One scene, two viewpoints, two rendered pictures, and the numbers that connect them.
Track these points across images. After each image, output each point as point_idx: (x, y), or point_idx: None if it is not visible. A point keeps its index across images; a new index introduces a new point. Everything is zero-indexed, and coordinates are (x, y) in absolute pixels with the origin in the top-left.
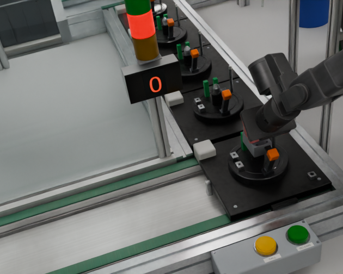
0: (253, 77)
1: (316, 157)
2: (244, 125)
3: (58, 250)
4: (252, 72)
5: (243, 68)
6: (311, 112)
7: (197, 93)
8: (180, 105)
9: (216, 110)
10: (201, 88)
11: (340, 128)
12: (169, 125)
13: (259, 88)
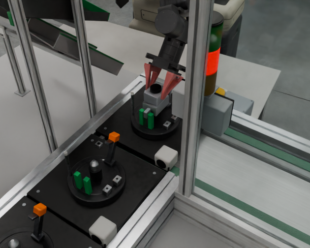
0: (180, 26)
1: (122, 100)
2: (179, 74)
3: None
4: (179, 23)
5: None
6: (24, 160)
7: (78, 216)
8: (108, 219)
9: (110, 171)
10: (66, 218)
11: (42, 135)
12: (142, 217)
13: (183, 27)
